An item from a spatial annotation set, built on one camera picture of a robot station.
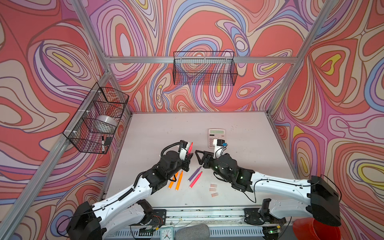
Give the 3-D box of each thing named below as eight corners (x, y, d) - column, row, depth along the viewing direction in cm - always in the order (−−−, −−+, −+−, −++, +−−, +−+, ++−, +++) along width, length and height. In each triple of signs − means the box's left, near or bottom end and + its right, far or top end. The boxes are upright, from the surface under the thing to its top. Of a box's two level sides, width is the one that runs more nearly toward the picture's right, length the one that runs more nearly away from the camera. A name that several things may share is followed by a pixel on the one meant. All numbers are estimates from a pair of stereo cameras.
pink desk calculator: (208, 148, 101) (208, 145, 98) (207, 131, 110) (207, 128, 108) (227, 148, 101) (228, 145, 98) (224, 131, 110) (225, 128, 108)
